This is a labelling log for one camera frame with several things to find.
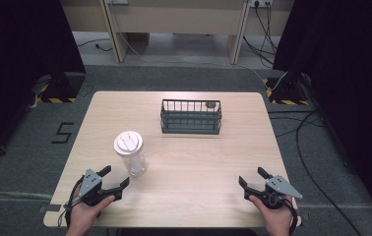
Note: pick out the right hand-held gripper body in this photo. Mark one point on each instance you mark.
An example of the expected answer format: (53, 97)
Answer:
(280, 187)

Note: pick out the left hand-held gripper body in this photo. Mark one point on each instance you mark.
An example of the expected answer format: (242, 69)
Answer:
(89, 187)

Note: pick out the clear cup with white lid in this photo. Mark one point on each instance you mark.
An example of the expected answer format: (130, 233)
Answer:
(130, 152)

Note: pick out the person's left hand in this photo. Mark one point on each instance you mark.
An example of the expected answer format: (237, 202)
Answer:
(84, 214)

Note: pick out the person's right hand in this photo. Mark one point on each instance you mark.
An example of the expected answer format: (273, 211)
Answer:
(274, 219)

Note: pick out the black stand base striped tape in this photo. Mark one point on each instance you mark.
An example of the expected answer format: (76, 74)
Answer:
(287, 90)
(61, 88)

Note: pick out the small round dark disc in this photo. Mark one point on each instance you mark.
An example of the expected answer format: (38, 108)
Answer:
(211, 105)

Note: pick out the dark curtain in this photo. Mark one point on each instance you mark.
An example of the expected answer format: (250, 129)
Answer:
(13, 65)
(348, 82)

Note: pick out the beige wooden desk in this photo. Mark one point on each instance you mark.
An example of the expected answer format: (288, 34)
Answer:
(180, 16)

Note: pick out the white wall socket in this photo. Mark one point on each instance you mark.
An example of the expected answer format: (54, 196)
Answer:
(261, 3)

